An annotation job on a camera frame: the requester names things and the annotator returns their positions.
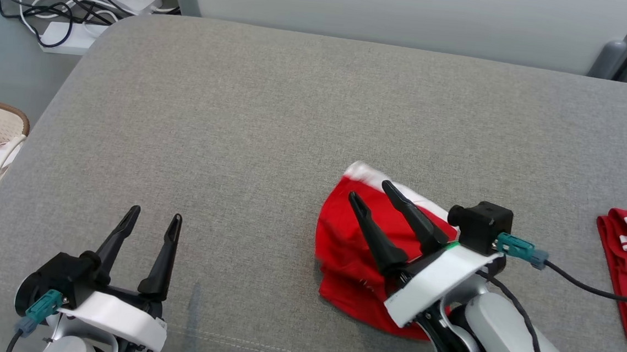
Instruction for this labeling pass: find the red shorts white trim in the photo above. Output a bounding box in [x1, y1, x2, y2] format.
[308, 158, 505, 345]

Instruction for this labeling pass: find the white partition panel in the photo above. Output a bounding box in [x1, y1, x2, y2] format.
[182, 0, 627, 79]

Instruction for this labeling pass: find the black cable teal connector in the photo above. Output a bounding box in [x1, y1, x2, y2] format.
[493, 232, 627, 305]
[5, 286, 64, 352]

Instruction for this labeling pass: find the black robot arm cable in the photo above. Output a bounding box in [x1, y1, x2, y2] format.
[470, 269, 550, 352]

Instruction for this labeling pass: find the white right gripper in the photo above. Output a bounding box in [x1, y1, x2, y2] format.
[339, 177, 512, 336]

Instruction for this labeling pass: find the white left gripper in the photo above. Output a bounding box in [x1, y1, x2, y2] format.
[50, 200, 184, 352]

